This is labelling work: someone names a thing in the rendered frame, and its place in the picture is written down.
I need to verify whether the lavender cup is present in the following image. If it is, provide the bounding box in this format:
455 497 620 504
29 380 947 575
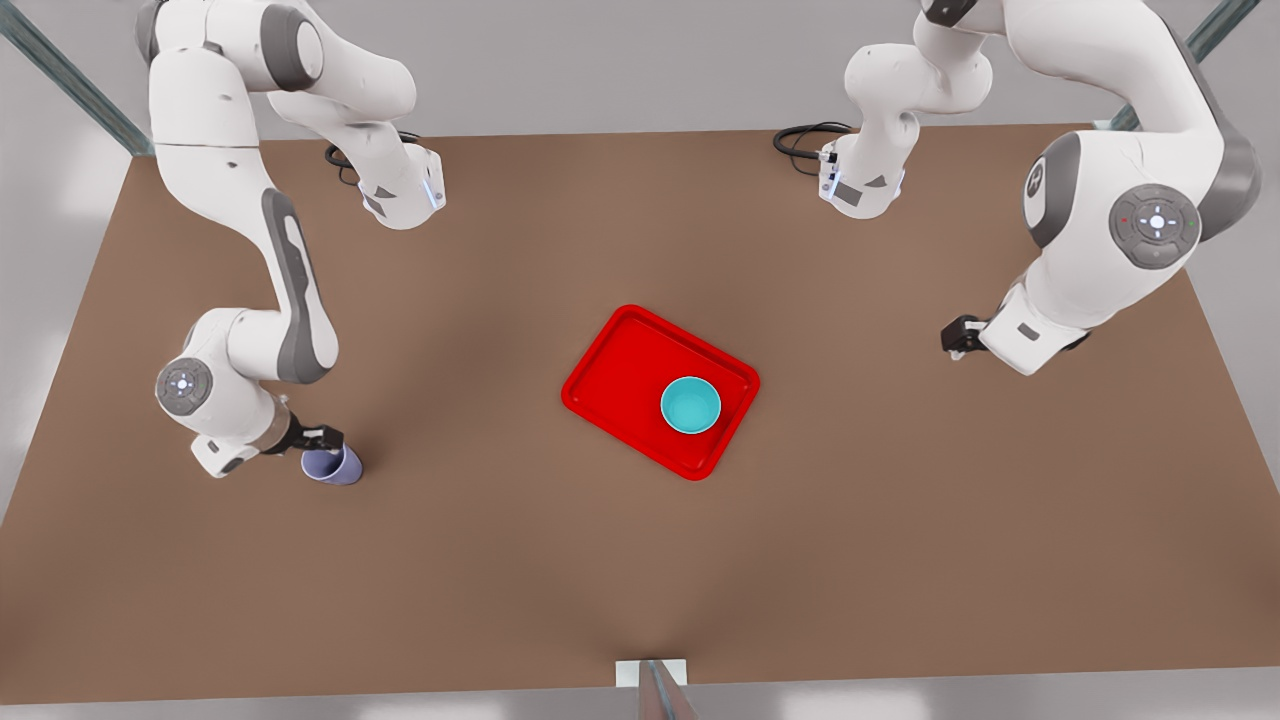
301 445 364 488

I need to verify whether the teal bowl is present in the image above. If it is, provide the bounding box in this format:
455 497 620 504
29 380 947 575
660 376 723 436

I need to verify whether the red tray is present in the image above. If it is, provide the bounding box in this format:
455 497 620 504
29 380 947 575
561 304 761 482

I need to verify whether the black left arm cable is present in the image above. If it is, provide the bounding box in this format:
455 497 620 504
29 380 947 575
773 122 854 178

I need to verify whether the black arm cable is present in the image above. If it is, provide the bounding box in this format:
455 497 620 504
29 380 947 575
324 130 423 188
773 122 854 178

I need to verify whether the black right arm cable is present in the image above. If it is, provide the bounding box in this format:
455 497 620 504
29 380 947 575
324 130 423 188

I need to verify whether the silver frame post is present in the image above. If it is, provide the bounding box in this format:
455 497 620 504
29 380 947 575
615 658 701 720
0 0 154 157
1094 0 1263 133

